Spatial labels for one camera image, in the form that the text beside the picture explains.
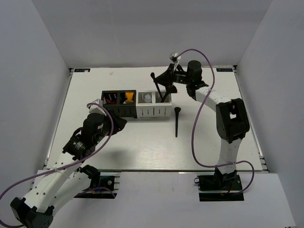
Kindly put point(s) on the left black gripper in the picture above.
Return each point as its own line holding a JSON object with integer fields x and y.
{"x": 119, "y": 123}

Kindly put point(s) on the left blue table label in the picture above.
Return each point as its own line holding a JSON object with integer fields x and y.
{"x": 82, "y": 70}

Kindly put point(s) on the clear plastic bottle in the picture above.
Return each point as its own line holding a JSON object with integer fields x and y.
{"x": 148, "y": 98}

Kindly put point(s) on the white slotted organizer box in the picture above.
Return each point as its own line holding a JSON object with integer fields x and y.
{"x": 154, "y": 109}

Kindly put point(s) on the black slotted organizer box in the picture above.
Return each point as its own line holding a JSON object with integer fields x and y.
{"x": 120, "y": 109}

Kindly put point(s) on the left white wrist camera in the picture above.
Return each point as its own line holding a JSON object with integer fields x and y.
{"x": 96, "y": 107}

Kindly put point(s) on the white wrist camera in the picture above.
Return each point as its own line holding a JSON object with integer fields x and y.
{"x": 175, "y": 58}
{"x": 96, "y": 107}

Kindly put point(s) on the right blue table label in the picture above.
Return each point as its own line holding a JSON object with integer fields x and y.
{"x": 224, "y": 69}

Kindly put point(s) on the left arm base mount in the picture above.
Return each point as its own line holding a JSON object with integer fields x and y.
{"x": 107, "y": 189}

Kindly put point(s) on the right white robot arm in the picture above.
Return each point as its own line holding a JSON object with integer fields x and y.
{"x": 232, "y": 122}

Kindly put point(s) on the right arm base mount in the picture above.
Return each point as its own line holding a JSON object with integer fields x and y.
{"x": 209, "y": 191}

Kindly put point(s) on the black makeup brush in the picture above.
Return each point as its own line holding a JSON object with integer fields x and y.
{"x": 177, "y": 111}
{"x": 158, "y": 89}

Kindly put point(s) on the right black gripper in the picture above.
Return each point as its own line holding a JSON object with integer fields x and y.
{"x": 166, "y": 79}

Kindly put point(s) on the orange cream tube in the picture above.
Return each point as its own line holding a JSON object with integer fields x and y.
{"x": 129, "y": 95}

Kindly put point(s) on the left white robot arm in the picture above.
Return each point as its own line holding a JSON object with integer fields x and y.
{"x": 68, "y": 177}

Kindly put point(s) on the white oval bottle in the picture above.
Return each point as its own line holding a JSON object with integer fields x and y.
{"x": 128, "y": 102}

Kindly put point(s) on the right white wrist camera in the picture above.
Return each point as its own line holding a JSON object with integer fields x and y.
{"x": 175, "y": 58}

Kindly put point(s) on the blue table label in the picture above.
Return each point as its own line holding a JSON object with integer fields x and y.
{"x": 224, "y": 69}
{"x": 82, "y": 70}

